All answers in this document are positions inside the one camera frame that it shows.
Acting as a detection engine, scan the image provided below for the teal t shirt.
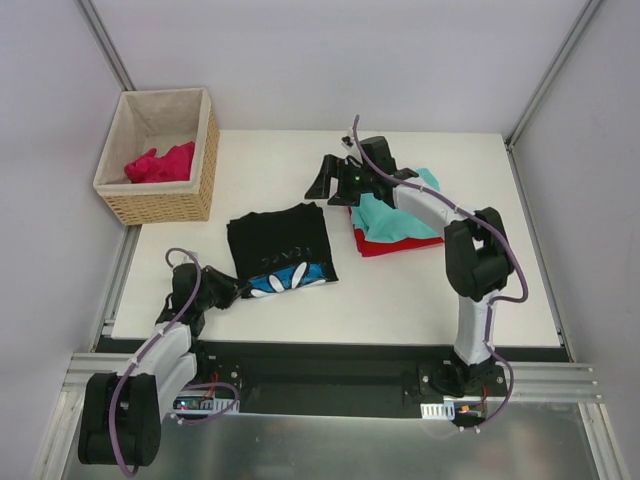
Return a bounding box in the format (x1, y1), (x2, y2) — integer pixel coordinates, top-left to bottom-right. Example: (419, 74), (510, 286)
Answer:
(350, 193), (438, 244)

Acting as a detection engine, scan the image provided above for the black t shirt with flower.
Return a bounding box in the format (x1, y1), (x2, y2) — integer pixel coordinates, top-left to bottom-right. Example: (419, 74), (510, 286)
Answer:
(227, 203), (339, 299)

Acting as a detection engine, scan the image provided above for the red t shirt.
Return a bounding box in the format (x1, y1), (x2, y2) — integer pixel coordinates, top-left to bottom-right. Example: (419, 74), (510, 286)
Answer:
(352, 224), (444, 257)

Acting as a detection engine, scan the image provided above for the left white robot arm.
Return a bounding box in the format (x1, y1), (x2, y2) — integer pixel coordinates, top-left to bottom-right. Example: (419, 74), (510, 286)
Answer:
(78, 263), (247, 478)

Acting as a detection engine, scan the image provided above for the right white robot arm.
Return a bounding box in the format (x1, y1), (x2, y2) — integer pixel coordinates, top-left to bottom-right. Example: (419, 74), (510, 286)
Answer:
(305, 136), (514, 398)

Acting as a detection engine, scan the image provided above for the magenta t shirt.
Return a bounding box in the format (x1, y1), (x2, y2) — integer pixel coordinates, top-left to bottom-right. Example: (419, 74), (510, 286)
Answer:
(124, 142), (195, 184)

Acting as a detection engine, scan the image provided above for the wicker basket with liner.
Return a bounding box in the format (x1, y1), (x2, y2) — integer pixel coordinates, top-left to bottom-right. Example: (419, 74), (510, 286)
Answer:
(93, 88), (220, 226)

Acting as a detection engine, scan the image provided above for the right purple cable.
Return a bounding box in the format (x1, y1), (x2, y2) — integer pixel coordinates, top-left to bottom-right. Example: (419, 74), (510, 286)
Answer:
(349, 114), (530, 435)

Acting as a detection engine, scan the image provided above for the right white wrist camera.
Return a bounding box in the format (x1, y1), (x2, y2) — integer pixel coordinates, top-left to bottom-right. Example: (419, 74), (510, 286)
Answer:
(341, 131), (357, 151)

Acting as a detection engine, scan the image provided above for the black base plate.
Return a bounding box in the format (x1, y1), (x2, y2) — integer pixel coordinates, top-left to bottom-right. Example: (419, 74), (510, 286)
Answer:
(94, 337), (519, 416)

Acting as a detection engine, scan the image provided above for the left grey cable duct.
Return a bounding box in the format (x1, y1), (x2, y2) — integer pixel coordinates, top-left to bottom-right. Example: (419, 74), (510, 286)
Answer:
(169, 395), (240, 416)

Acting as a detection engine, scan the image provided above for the grey cable duct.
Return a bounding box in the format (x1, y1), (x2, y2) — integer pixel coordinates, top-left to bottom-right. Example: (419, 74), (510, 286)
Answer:
(169, 395), (240, 416)
(419, 400), (487, 421)

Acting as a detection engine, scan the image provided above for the right grey cable duct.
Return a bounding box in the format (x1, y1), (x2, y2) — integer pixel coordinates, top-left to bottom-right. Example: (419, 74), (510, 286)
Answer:
(419, 400), (487, 421)

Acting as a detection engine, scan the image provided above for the aluminium rail frame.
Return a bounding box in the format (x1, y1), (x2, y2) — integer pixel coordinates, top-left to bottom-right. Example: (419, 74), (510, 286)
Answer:
(63, 353), (604, 404)

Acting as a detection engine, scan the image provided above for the left corner aluminium post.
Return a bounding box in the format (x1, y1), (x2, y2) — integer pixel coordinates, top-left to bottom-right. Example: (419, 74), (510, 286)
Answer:
(76, 0), (136, 91)

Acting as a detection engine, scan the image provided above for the corner aluminium post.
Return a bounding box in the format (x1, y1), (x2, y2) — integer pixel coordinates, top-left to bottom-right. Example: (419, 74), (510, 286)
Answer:
(76, 0), (136, 91)
(504, 0), (606, 152)

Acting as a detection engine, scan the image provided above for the right corner aluminium post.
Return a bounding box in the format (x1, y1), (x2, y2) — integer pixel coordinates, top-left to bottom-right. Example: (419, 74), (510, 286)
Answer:
(504, 0), (606, 152)

